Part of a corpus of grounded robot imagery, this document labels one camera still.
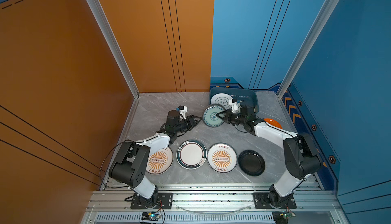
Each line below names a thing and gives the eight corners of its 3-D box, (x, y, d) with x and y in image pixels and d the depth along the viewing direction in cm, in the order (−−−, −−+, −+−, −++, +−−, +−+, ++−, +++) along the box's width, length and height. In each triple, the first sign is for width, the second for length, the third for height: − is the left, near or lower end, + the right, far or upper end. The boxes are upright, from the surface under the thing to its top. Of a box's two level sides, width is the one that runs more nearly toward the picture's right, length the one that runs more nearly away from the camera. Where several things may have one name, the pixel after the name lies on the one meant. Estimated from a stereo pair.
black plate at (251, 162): (240, 176, 83) (241, 174, 81) (236, 151, 92) (237, 149, 90) (266, 176, 83) (268, 174, 81) (260, 151, 92) (261, 149, 90)
